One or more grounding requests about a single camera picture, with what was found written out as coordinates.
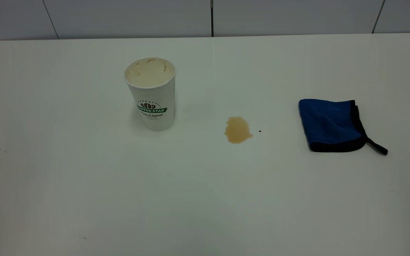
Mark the white paper coffee cup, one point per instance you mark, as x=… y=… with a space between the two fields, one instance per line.
x=151 y=96

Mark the blue cloth with black trim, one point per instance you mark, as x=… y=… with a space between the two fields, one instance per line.
x=327 y=122

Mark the brown coffee spill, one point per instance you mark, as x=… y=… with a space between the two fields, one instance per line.
x=237 y=130

